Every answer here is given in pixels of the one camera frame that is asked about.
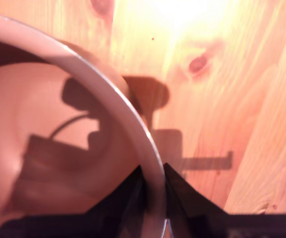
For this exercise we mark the metallic pot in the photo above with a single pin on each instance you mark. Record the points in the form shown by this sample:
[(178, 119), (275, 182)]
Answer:
[(58, 111)]

